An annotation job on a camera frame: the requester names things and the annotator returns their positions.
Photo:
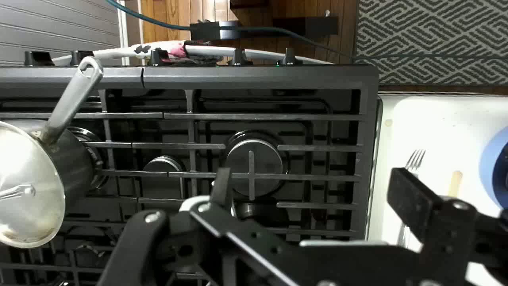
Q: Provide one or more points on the silver metal fork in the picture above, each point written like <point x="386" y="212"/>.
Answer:
<point x="413" y="165"/>

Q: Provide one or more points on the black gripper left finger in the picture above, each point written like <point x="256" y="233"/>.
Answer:
<point x="207" y="239"/>

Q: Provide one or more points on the blue bowl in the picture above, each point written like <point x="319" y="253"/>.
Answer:
<point x="494" y="168"/>

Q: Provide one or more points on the patterned grey rug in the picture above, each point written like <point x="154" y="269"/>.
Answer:
<point x="434" y="42"/>

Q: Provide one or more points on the large steel lidded pot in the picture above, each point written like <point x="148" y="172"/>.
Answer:
<point x="45" y="166"/>

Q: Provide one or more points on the stainless steel gas stove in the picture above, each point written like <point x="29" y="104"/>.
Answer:
<point x="297" y="141"/>

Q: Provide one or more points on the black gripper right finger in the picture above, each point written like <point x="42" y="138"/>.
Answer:
<point x="453" y="233"/>

